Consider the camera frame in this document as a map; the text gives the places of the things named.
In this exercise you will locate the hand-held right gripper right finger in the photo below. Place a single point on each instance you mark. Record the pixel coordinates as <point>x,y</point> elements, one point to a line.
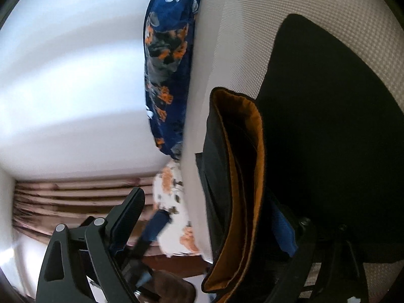
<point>284,230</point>

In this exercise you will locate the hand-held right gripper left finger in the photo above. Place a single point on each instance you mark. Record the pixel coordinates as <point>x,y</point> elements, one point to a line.
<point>126,217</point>

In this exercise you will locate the person's left hand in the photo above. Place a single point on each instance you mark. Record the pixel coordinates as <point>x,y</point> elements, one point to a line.
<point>170,287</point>

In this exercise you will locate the floral white pillow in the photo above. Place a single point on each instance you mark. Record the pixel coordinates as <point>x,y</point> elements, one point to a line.
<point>176,227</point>

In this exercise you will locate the blue dog print blanket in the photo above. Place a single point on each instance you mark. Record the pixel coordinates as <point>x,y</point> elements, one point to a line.
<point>167,63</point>

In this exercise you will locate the brown patterned curtain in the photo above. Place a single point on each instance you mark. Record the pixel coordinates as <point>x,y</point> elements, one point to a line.
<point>63,198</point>

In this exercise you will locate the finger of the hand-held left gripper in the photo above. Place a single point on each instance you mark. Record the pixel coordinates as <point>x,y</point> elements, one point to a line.
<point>154,227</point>

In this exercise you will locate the black pants with orange lining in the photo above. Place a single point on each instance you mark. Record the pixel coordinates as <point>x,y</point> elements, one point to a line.
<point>331,132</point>

